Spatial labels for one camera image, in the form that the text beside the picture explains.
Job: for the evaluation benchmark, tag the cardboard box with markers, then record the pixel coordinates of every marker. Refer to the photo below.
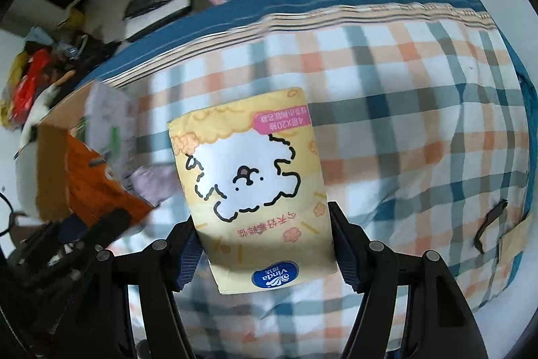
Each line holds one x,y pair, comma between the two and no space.
52,174

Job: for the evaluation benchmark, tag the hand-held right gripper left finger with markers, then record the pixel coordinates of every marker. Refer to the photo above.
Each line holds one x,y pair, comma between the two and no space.
188,264

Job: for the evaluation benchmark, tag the red plastic bag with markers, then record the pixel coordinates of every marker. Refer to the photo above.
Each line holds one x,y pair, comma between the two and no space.
29,85

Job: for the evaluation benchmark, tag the white packet with green print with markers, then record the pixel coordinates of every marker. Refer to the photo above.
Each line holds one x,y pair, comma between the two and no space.
109,119

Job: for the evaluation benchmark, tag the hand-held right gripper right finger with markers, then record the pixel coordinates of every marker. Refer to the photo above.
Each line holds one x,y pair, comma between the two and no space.
346,258

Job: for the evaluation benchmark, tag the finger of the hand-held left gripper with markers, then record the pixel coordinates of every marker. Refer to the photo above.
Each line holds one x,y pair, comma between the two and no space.
110,223

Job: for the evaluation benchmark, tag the plaid blanket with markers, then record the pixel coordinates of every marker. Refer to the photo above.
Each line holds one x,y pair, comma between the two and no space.
399,111

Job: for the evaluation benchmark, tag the yellow plastic bag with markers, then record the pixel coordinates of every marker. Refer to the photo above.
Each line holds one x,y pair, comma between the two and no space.
10,77

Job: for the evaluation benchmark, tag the light blue cloth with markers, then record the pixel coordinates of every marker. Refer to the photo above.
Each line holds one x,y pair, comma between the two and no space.
40,36

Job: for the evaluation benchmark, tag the yellow tissue packet with puppy print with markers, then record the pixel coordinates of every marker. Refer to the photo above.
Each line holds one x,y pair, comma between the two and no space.
252,174

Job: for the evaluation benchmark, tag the orange packet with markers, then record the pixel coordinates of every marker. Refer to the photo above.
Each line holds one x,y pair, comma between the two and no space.
90,182

